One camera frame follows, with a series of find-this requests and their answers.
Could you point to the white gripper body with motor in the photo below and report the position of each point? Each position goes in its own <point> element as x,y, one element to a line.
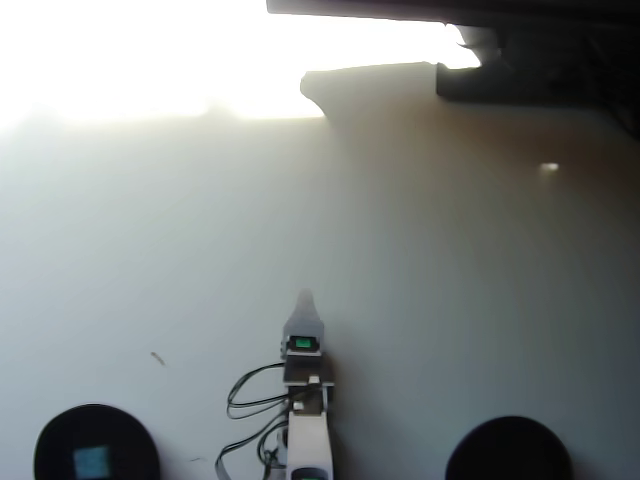
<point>303,344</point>

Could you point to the white tapered gripper finger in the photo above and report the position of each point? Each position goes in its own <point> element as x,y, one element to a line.
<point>306,309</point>

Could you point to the blue foam cube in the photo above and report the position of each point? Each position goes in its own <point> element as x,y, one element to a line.
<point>91,463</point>

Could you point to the white Koch robot arm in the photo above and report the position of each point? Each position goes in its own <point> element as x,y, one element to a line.
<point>309,435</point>

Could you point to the black round bowl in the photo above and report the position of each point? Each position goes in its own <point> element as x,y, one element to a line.
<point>507,450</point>
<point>60,445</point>

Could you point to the dark overhanging furniture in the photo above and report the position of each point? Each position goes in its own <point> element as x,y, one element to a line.
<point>545,50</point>

